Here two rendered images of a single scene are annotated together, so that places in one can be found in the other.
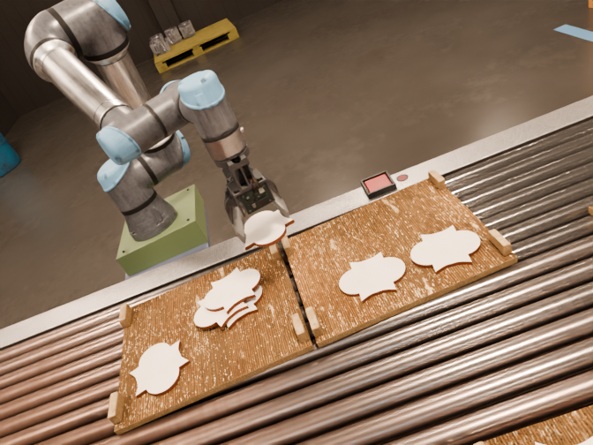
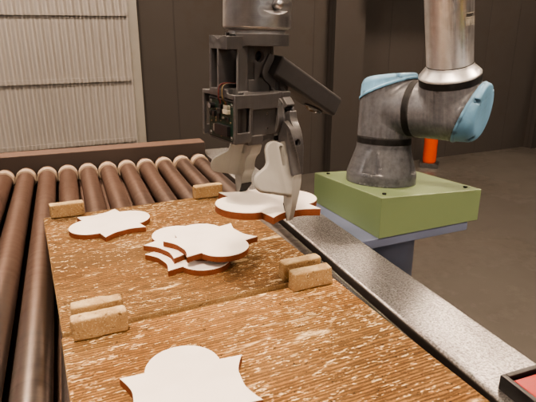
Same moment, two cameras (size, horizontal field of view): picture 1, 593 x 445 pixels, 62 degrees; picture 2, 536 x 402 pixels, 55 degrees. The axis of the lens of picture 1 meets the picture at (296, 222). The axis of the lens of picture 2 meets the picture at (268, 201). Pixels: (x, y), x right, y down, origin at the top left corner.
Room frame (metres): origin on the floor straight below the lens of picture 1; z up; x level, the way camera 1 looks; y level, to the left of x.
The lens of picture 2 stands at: (0.64, -0.48, 1.26)
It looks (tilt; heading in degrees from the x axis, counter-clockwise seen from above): 18 degrees down; 64
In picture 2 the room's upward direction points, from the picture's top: straight up
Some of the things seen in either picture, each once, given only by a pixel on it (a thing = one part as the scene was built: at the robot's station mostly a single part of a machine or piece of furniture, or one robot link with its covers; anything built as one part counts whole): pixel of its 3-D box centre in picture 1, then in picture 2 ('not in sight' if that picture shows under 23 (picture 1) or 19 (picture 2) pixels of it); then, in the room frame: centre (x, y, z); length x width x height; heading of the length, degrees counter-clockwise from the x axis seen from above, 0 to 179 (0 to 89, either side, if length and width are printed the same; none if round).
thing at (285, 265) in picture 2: (273, 249); (300, 266); (0.95, 0.07, 0.95); 0.06 x 0.02 x 0.03; 0
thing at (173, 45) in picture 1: (191, 37); not in sight; (7.68, 0.30, 0.18); 1.28 x 0.89 x 0.36; 89
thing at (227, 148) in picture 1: (227, 142); (258, 13); (0.89, 0.06, 1.28); 0.08 x 0.08 x 0.05
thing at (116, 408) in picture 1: (116, 407); (67, 209); (0.69, 0.47, 0.95); 0.06 x 0.02 x 0.03; 0
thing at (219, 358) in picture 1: (207, 327); (167, 246); (0.82, 0.27, 0.93); 0.41 x 0.35 x 0.02; 90
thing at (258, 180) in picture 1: (243, 178); (250, 88); (0.88, 0.06, 1.19); 0.09 x 0.08 x 0.12; 10
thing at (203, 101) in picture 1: (206, 105); not in sight; (0.89, 0.06, 1.35); 0.09 x 0.08 x 0.11; 24
